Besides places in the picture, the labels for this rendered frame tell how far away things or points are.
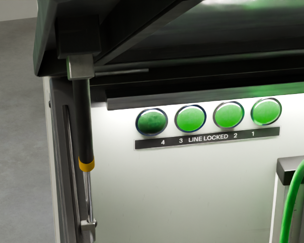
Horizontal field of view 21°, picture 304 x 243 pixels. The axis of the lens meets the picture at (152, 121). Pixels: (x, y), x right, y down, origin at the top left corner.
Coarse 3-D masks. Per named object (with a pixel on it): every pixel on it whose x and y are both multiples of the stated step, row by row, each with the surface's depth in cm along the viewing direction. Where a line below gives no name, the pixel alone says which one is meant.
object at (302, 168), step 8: (296, 176) 119; (296, 184) 121; (288, 192) 123; (296, 192) 123; (288, 200) 124; (288, 208) 125; (288, 216) 126; (288, 224) 127; (280, 232) 129; (288, 232) 128; (280, 240) 130; (288, 240) 130
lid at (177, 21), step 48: (48, 0) 44; (96, 0) 67; (144, 0) 55; (192, 0) 44; (240, 0) 60; (288, 0) 63; (48, 48) 113; (96, 48) 77; (144, 48) 102; (192, 48) 103; (240, 48) 104; (288, 48) 105
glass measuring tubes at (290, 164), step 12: (300, 156) 132; (276, 168) 132; (288, 168) 129; (276, 180) 133; (288, 180) 129; (276, 192) 134; (300, 192) 135; (276, 204) 135; (300, 204) 136; (276, 216) 136; (300, 216) 137; (276, 228) 138; (300, 228) 139; (276, 240) 139; (300, 240) 138
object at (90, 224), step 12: (72, 84) 86; (84, 84) 85; (84, 96) 87; (84, 108) 89; (84, 120) 90; (84, 132) 93; (84, 144) 95; (84, 156) 97; (84, 168) 99; (84, 228) 113
